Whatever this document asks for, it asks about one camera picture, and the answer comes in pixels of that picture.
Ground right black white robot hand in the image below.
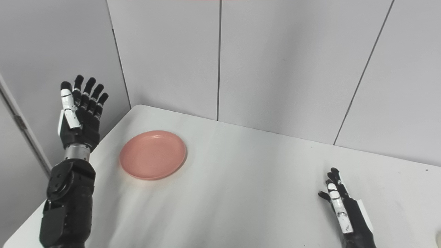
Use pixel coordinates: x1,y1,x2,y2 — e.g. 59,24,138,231
318,167,377,248

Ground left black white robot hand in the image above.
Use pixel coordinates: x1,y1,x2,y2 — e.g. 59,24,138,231
57,75,109,152

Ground pink round plate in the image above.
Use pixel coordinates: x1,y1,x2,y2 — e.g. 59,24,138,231
119,130,187,180

